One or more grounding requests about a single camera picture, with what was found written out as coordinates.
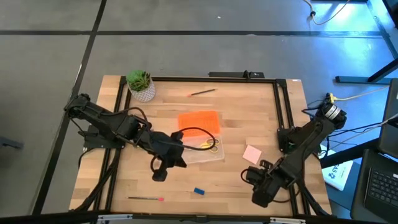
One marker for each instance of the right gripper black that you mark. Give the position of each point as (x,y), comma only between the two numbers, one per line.
(270,189)

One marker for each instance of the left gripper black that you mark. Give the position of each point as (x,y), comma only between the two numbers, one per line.
(164,147)

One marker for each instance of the black pen pink end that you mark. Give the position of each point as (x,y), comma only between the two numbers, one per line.
(146,198)

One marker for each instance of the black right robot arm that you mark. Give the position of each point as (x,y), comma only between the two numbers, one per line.
(311,137)

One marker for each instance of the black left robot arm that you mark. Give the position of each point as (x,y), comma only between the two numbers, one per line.
(102,119)

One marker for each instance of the pink sticky note pad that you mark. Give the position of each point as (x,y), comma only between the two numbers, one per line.
(252,154)

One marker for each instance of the clear plastic pencil box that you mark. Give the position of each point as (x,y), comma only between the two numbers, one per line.
(205,157)

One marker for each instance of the blue eraser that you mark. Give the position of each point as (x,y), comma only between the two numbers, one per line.
(199,191)

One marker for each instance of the orange perforated box lid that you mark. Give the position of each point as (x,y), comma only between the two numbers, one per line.
(199,121)

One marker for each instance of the black pencil orange eraser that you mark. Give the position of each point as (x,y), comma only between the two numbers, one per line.
(202,92)

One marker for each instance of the white printed booklet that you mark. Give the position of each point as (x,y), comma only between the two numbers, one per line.
(339,177)

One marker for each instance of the black diagonal desk beam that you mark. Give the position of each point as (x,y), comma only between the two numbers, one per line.
(348,154)

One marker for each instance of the succulent in white patterned pot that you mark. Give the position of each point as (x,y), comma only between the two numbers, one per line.
(140,87)

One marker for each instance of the black mounting bar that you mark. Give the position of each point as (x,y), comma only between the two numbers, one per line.
(233,74)

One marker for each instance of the black laptop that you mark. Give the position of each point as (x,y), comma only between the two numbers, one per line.
(382,186)

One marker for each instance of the black desk leg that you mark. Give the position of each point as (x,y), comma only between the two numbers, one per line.
(363,80)

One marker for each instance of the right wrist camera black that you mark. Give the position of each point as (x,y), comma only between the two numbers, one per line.
(252,175)

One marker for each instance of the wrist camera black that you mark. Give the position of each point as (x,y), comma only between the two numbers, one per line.
(160,174)
(252,175)

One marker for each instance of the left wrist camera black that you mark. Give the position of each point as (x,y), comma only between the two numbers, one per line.
(160,174)

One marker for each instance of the silver bracket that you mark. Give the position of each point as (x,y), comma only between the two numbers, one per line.
(115,217)
(287,221)

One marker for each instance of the black aluminium table frame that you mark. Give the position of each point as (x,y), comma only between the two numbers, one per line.
(217,79)

